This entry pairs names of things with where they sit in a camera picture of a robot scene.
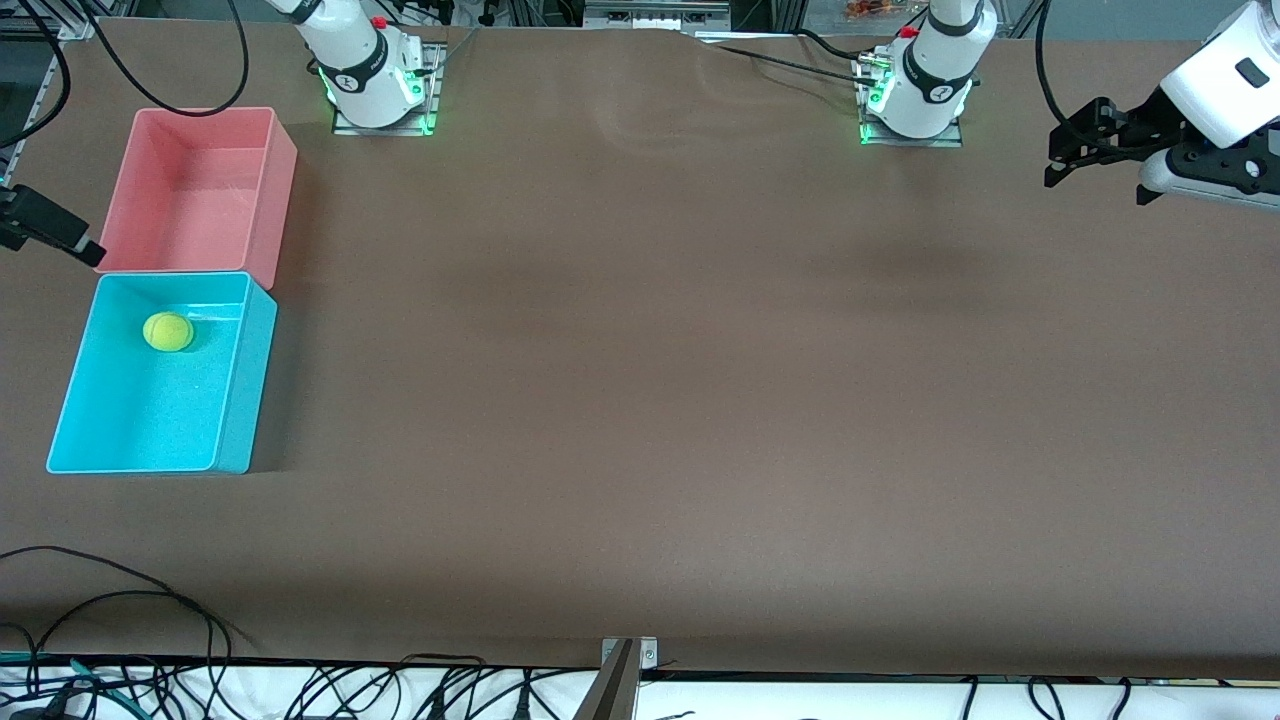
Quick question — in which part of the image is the metal table edge bracket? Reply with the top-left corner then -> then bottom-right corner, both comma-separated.
572,637 -> 660,720

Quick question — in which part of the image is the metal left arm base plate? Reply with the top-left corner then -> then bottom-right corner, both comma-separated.
857,50 -> 966,149

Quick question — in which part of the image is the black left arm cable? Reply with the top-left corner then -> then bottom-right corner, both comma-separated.
1034,0 -> 1161,157

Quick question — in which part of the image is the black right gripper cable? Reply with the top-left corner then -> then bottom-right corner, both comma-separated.
0,0 -> 70,150

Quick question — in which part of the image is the black cable to arm base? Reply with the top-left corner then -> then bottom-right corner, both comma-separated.
714,28 -> 883,87

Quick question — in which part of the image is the black right arm cable loop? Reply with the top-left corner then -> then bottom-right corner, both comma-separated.
80,0 -> 251,119

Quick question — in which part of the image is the teal cable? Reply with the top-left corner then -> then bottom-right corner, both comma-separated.
0,651 -> 133,717

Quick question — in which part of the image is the blue plastic bin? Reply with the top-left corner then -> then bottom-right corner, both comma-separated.
46,271 -> 280,475

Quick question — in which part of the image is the yellow tennis ball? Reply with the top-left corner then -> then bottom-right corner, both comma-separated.
142,311 -> 196,354

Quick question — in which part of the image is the aluminium frame piece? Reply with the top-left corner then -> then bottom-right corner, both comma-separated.
583,0 -> 733,30

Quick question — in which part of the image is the long black table cable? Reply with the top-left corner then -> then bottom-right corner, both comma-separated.
0,544 -> 237,663

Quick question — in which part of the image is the pink plastic bin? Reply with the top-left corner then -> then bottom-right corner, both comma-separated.
93,106 -> 299,291

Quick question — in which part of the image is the aluminium frame rail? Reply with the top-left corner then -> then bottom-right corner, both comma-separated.
0,60 -> 57,191

